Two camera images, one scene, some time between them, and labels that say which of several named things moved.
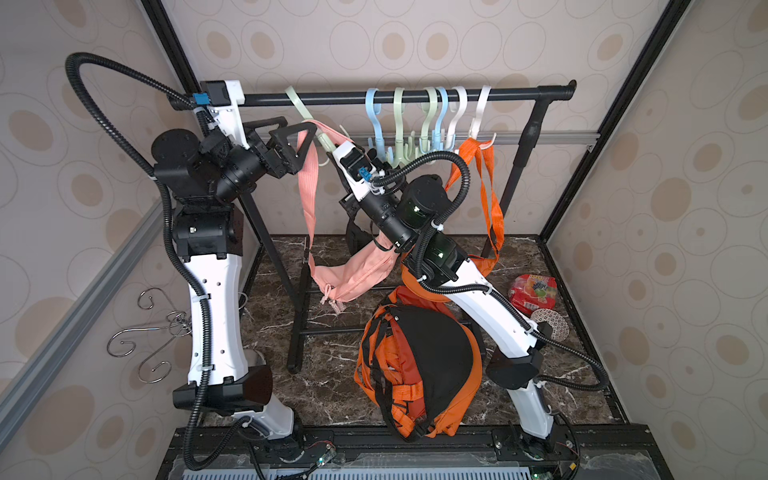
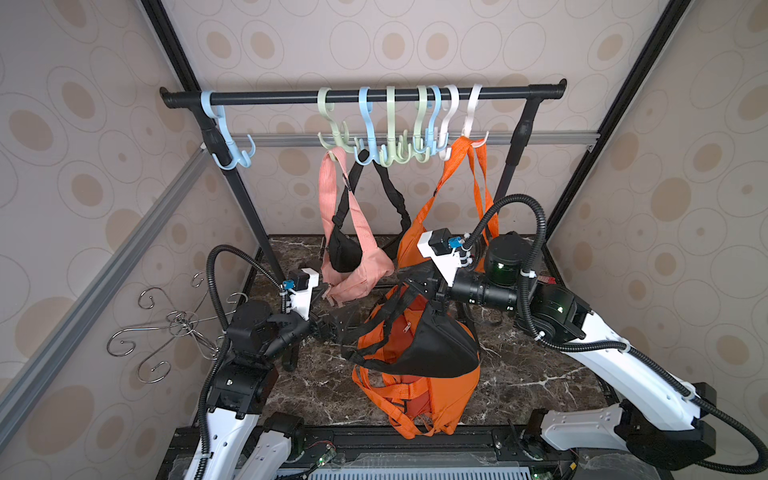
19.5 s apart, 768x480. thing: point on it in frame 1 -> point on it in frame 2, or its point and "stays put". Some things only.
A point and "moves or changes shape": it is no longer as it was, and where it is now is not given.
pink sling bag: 336,287 -> 371,266
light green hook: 322,138 -> 324,108
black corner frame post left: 172,45 stays put
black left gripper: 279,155 -> 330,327
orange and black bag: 419,365 moves or changes shape
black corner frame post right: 623,103 stays put
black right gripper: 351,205 -> 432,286
